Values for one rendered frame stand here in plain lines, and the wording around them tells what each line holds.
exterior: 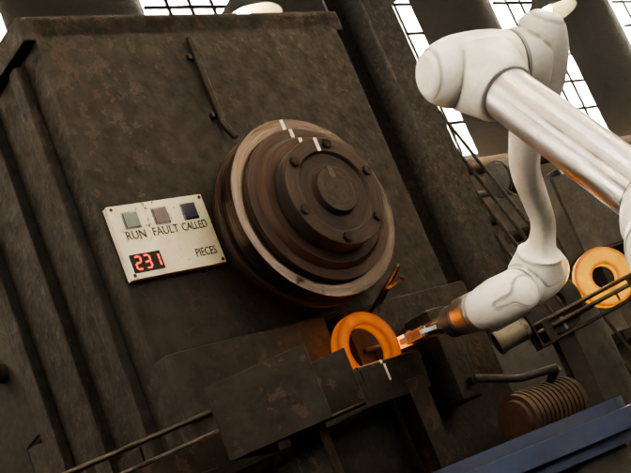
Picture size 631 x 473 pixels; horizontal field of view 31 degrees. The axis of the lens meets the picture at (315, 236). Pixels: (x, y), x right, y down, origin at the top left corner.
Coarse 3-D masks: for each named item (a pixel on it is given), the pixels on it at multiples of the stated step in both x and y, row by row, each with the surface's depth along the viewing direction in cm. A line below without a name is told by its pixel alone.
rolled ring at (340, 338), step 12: (360, 312) 266; (348, 324) 262; (360, 324) 264; (372, 324) 266; (384, 324) 268; (336, 336) 259; (348, 336) 260; (384, 336) 267; (336, 348) 258; (348, 348) 259; (384, 348) 268; (396, 348) 267
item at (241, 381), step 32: (288, 352) 198; (224, 384) 200; (256, 384) 199; (288, 384) 197; (320, 384) 222; (352, 384) 220; (224, 416) 200; (256, 416) 198; (288, 416) 196; (320, 416) 195; (256, 448) 197; (320, 448) 207
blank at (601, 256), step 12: (588, 252) 286; (600, 252) 286; (612, 252) 286; (576, 264) 286; (588, 264) 285; (600, 264) 285; (612, 264) 285; (624, 264) 285; (576, 276) 284; (588, 276) 284; (588, 288) 283; (612, 288) 284; (588, 300) 283; (612, 300) 283
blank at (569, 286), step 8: (568, 280) 284; (568, 288) 283; (576, 288) 283; (560, 296) 284; (568, 296) 283; (576, 296) 283; (568, 304) 282; (536, 312) 282; (568, 312) 282; (536, 320) 281; (552, 320) 281; (568, 320) 281; (576, 320) 281; (536, 328) 281; (560, 328) 281; (568, 328) 281
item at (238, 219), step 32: (256, 128) 270; (288, 128) 276; (320, 128) 282; (224, 192) 262; (384, 192) 285; (256, 256) 256; (384, 256) 276; (288, 288) 260; (320, 288) 260; (352, 288) 265
